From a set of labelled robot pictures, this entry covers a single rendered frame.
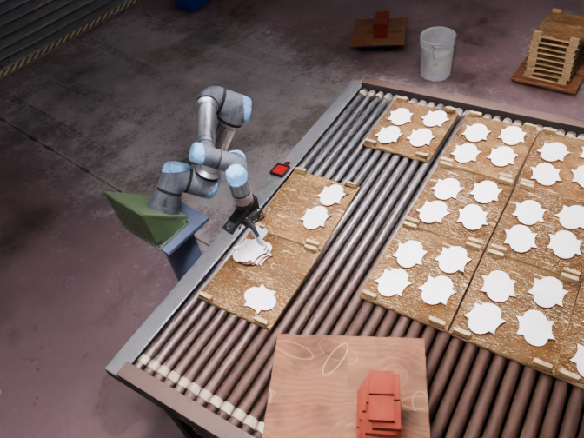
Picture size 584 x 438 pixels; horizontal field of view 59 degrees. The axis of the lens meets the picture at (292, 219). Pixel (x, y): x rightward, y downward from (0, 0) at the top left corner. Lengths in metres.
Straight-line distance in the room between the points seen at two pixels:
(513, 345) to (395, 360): 0.43
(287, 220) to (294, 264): 0.26
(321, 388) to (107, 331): 1.97
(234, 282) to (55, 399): 1.55
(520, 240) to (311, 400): 1.07
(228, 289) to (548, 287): 1.22
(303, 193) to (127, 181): 2.21
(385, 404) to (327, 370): 0.34
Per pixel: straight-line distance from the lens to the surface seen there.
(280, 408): 1.75
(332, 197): 2.39
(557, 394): 1.96
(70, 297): 3.75
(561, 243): 2.30
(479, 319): 2.01
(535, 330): 2.03
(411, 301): 2.04
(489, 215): 2.35
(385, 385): 1.53
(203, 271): 2.27
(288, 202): 2.41
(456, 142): 2.69
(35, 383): 3.50
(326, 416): 1.72
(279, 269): 2.16
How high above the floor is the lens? 2.63
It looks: 46 degrees down
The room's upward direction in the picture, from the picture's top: 11 degrees counter-clockwise
